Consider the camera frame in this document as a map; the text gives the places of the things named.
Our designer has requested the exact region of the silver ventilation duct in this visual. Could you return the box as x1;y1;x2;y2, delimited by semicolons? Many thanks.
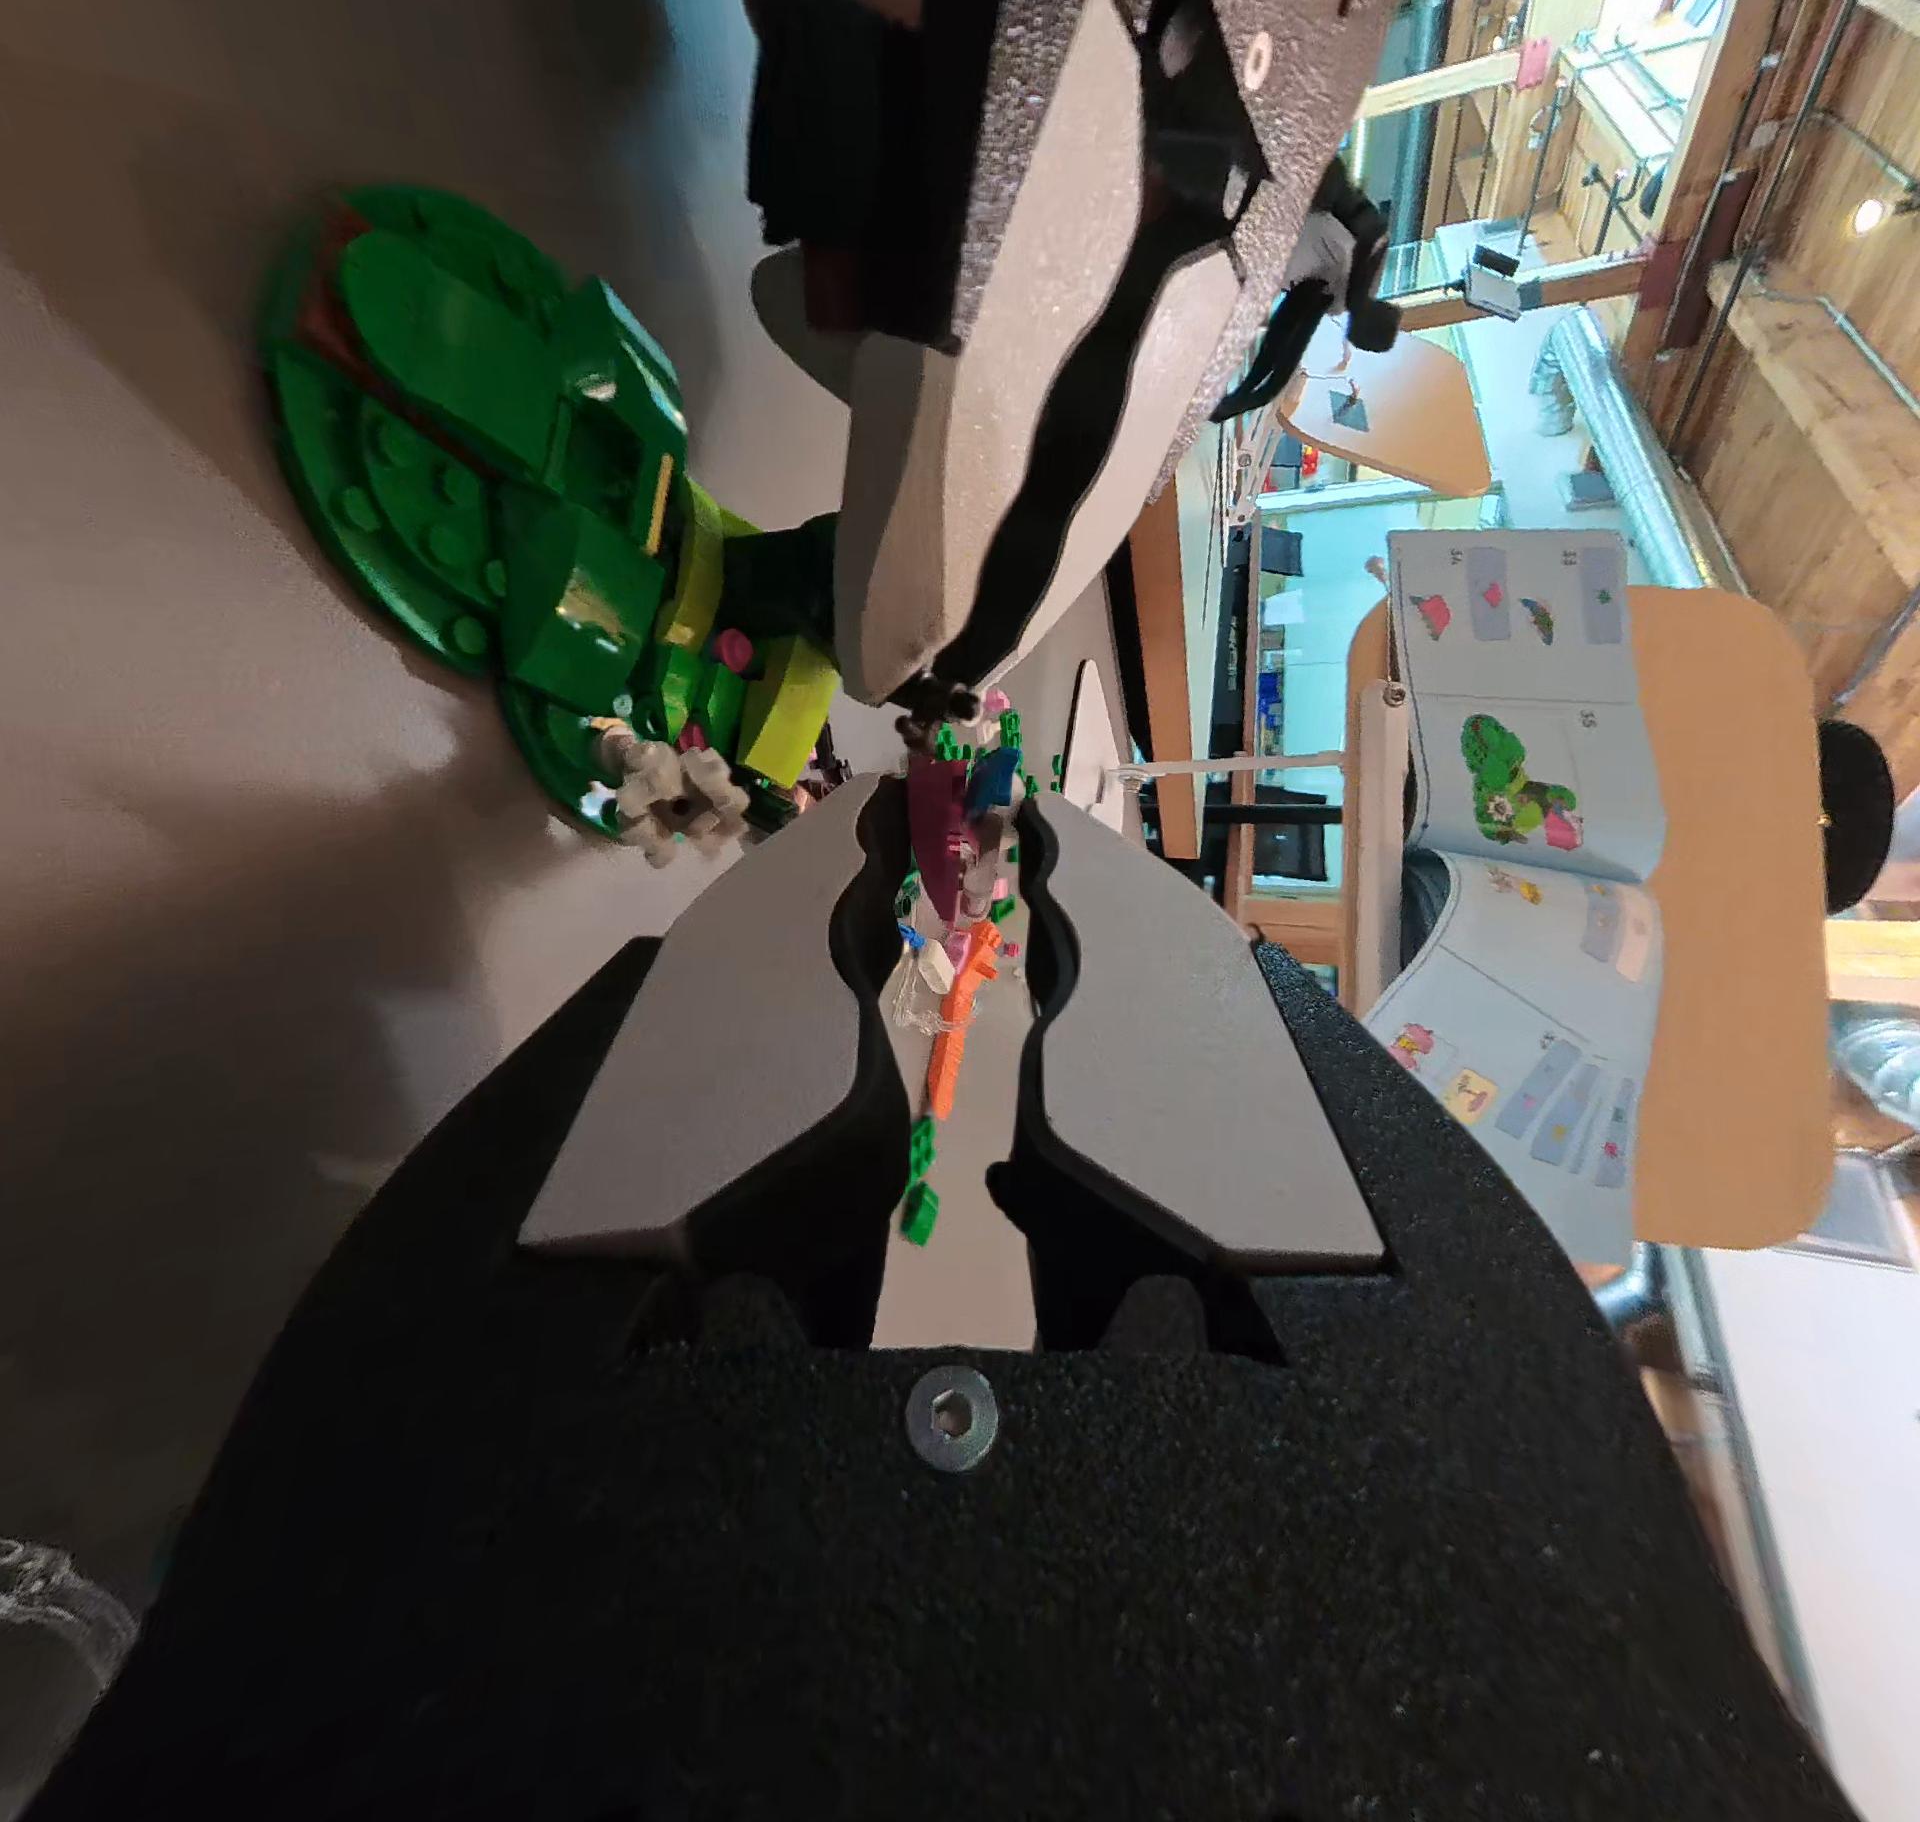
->
1530;306;1734;585

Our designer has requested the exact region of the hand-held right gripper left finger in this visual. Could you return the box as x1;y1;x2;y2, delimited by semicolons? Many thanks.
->
517;772;921;1284

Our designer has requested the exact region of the open lego instruction booklet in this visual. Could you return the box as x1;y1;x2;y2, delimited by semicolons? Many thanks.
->
1364;527;1671;1262

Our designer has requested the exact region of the orange brick separator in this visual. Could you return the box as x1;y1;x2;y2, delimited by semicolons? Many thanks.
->
923;922;1005;1121

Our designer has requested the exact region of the wooden board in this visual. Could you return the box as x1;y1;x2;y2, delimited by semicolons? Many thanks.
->
1274;327;1494;496

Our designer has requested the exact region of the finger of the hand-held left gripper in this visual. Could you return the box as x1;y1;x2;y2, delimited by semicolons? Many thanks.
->
828;0;1164;713
936;238;1250;713

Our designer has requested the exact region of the green lego lily pad model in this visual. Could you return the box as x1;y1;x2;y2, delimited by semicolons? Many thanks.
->
254;184;847;868

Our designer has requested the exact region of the pile of lego pieces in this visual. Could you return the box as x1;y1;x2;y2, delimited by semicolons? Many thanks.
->
892;696;1061;1246

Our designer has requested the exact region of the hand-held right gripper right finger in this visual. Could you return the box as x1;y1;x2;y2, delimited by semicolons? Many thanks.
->
986;790;1391;1281

